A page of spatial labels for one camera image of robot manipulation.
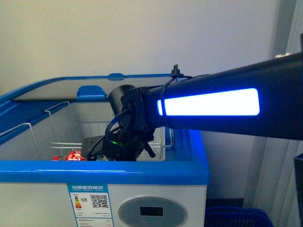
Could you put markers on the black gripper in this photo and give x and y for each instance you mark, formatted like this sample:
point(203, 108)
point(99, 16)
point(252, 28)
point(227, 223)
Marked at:
point(128, 134)

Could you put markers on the black robot arm blue light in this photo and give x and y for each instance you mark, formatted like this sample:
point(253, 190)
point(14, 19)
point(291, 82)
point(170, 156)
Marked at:
point(263, 99)

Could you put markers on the red drink can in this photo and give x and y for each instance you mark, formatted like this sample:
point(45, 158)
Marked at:
point(74, 155)

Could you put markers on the blue sliding freezer lid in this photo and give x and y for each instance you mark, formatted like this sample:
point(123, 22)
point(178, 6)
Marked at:
point(65, 88)

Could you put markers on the energy label sticker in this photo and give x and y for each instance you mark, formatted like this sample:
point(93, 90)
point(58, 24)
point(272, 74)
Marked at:
point(91, 205)

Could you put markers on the white chest freezer blue trim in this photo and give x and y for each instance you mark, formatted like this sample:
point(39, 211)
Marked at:
point(166, 191)

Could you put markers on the blue plastic crate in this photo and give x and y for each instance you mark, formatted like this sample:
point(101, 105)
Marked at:
point(227, 216)

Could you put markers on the white curtain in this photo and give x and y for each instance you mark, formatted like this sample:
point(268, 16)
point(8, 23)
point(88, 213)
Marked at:
point(271, 182)

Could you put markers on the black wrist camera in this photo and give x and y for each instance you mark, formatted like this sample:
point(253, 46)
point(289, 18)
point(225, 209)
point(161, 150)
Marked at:
point(115, 97)

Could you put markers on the white wire basket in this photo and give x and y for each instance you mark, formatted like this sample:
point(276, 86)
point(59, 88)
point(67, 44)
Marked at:
point(56, 131)

